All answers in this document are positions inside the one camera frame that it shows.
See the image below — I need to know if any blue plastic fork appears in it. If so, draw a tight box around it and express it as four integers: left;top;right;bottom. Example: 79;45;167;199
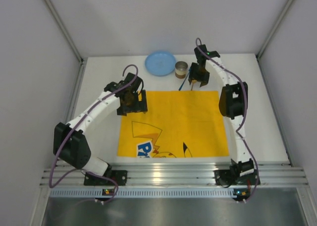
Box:
178;71;190;91

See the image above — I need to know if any metal cup with brown band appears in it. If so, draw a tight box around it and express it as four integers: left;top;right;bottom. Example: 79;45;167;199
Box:
175;61;188;79

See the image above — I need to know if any blue plastic plate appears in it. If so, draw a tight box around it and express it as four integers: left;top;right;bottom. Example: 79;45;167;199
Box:
145;51;176;76

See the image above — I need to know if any yellow pikachu placemat cloth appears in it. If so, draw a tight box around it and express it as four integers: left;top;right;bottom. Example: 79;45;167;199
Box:
117;91;229;158

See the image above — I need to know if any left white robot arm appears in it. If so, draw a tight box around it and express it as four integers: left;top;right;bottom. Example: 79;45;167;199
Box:
53;72;148;177

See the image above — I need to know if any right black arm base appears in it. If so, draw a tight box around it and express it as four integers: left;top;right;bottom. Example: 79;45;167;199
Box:
214;159;260;188

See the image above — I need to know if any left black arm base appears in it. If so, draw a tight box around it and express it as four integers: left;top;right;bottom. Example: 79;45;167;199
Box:
84;170;128;186

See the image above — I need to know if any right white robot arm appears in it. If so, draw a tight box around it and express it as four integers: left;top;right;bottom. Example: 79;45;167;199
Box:
188;44;255;178

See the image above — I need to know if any aluminium mounting rail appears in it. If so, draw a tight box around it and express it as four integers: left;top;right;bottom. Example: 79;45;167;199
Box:
39;162;309;187

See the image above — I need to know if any perforated cable duct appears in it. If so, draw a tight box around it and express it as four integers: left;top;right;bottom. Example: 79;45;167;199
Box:
50;187;248;199

